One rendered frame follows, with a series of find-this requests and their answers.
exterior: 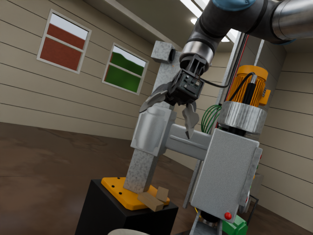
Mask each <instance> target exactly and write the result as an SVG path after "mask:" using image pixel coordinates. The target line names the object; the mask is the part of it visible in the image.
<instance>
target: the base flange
mask: <svg viewBox="0 0 313 235"><path fill-rule="evenodd" d="M125 179H126V177H111V178H103V179H102V181H101V183H102V185H103V186H104V187H105V188H106V189H107V190H108V191H109V192H110V193H111V194H112V195H113V196H114V197H115V198H116V199H117V200H118V201H119V202H120V203H121V204H122V205H123V206H124V207H125V208H126V209H129V210H138V209H144V208H149V207H147V206H146V205H144V204H143V203H142V202H140V201H139V200H138V199H137V197H138V194H136V193H134V192H132V191H130V190H127V189H125V188H123V185H124V182H125ZM147 192H148V193H149V194H151V195H152V196H154V197H156V194H157V189H156V188H154V187H153V186H152V185H150V187H149V190H148V191H147ZM169 202H170V199H169V198H168V197H167V201H166V203H164V202H162V203H164V205H168V204H169Z"/></svg>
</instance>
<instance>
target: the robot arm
mask: <svg viewBox="0 0 313 235"><path fill-rule="evenodd" d="M231 29H234V30H236V31H239V32H242V33H245V34H248V35H251V36H254V37H257V38H260V39H262V40H265V41H269V42H270V43H272V44H275V45H288V44H290V43H292V42H294V41H295V40H296V39H302V38H313V0H283V1H277V0H209V2H208V3H207V5H206V7H205V9H204V10H203V12H202V14H201V15H200V17H199V18H198V19H197V20H196V22H195V24H194V28H193V30H192V32H191V34H190V36H189V38H188V41H187V43H186V45H185V46H184V48H183V51H182V53H181V55H180V57H179V62H180V68H181V69H180V71H179V72H178V73H177V74H176V75H175V76H174V77H173V79H172V81H171V82H168V83H167V84H162V85H160V86H158V87H157V88H156V89H155V91H154V92H153V93H152V94H151V95H150V96H149V97H148V99H147V100H146V101H145V102H144V103H143V104H142V106H141V108H140V111H139V113H142V112H144V111H146V110H147V109H148V108H149V107H152V106H153V105H154V104H155V103H161V102H162V101H165V102H166V103H168V104H170V105H172V106H174V105H175V104H176V103H178V106H180V105H184V104H186V108H185V109H184V110H183V111H182V114H183V117H184V119H185V124H184V125H185V127H186V132H185V133H186V136H187V138H188V139H191V137H192V135H193V132H194V127H195V125H196V124H197V123H198V122H199V114H198V113H196V107H197V106H196V101H195V100H197V99H198V98H199V96H200V94H201V91H202V89H203V86H204V83H205V81H203V80H202V79H200V76H201V75H202V74H203V73H204V72H206V71H207V70H208V69H209V67H210V66H211V65H212V63H211V61H212V59H213V57H214V55H215V52H216V50H217V47H218V45H219V43H220V42H221V41H222V39H223V38H224V37H225V36H226V35H227V33H228V32H229V31H230V30H231Z"/></svg>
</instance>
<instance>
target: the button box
mask: <svg viewBox="0 0 313 235"><path fill-rule="evenodd" d="M262 151H263V149H261V148H258V147H257V148H256V150H255V153H254V156H253V159H252V163H251V166H250V169H249V172H248V175H247V177H246V180H245V184H244V187H243V190H242V193H241V196H240V199H239V202H238V204H239V205H241V206H244V205H245V202H246V199H247V196H248V193H249V190H250V187H251V184H252V181H253V178H254V174H255V172H256V169H257V166H258V163H259V159H260V156H261V153H262Z"/></svg>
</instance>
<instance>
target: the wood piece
mask: <svg viewBox="0 0 313 235"><path fill-rule="evenodd" d="M137 199H138V200H139V201H140V202H142V203H143V204H144V205H146V206H147V207H149V208H150V209H151V210H153V211H154V212H156V211H159V210H162V209H163V206H164V203H162V202H161V201H160V200H158V199H157V198H155V197H154V196H152V195H151V194H149V193H148V192H143V193H139V194H138V197H137Z"/></svg>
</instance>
